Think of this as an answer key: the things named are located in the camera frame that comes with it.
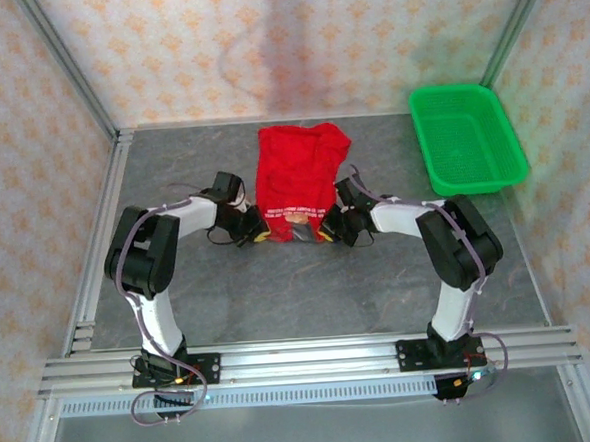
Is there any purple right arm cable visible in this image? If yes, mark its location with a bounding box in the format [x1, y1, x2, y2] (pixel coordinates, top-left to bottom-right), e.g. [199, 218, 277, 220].
[349, 156, 512, 411]

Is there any grey slotted cable duct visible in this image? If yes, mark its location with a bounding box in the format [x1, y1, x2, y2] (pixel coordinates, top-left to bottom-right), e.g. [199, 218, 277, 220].
[58, 376, 440, 420]

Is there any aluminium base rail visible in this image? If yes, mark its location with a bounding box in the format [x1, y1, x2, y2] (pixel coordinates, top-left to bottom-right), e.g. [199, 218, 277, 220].
[36, 322, 584, 399]

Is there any red printed t-shirt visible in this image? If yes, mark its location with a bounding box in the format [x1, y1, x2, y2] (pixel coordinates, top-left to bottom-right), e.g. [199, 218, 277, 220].
[251, 120, 359, 248]

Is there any green plastic basket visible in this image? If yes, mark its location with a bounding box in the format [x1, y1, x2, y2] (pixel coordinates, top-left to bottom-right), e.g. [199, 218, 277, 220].
[407, 80, 533, 201]

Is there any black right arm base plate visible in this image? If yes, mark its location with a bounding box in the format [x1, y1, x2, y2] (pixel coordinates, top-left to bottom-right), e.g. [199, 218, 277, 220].
[394, 333, 487, 374]

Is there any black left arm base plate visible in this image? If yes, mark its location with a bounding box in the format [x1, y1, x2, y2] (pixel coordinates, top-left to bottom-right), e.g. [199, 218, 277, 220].
[130, 352, 224, 391]

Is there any aluminium side rail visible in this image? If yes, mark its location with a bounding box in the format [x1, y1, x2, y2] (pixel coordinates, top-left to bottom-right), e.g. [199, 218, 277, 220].
[48, 129, 148, 357]

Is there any aluminium frame post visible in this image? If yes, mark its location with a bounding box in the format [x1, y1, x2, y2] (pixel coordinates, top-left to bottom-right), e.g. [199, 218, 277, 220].
[13, 0, 122, 147]
[472, 0, 564, 90]

